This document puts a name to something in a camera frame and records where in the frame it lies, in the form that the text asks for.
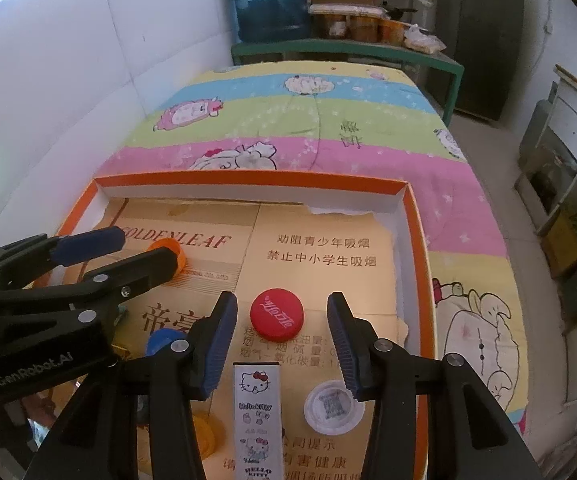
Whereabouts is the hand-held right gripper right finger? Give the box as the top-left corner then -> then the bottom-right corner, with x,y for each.
326,291 -> 544,480

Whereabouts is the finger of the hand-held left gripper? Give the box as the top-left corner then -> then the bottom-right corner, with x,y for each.
0,225 -> 125,297
0,247 -> 179,322

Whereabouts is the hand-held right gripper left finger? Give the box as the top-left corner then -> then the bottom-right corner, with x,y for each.
26,291 -> 239,480

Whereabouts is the orange bottle cap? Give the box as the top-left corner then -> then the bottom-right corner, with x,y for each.
148,237 -> 188,278
191,412 -> 225,461

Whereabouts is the blue bottle cap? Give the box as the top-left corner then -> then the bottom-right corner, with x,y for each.
146,328 -> 189,358

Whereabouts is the white bottle cap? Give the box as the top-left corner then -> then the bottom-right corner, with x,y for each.
303,380 -> 365,435

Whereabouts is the red bottle cap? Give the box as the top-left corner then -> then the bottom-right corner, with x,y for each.
249,287 -> 305,338

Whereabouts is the white cartoon print box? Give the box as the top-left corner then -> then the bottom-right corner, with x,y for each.
232,361 -> 285,480

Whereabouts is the shallow orange-rimmed cardboard box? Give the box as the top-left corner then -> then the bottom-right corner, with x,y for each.
33,172 -> 439,480

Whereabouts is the brown cardboard liner sheet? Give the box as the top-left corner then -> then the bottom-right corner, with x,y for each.
58,197 -> 409,480

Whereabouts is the green metal table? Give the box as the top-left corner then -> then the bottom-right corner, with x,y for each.
231,37 -> 464,128

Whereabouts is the blue water jug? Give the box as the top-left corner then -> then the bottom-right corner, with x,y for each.
226,0 -> 312,43

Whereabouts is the amber food container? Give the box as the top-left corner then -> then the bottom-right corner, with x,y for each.
313,10 -> 349,40
379,19 -> 407,43
349,14 -> 380,42

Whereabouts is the white kitchen counter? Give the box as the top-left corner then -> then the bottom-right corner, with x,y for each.
516,65 -> 577,336

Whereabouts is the white plastic bag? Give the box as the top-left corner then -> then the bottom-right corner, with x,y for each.
403,24 -> 447,53

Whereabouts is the dark grey refrigerator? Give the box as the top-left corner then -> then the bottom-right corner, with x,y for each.
436,0 -> 525,121

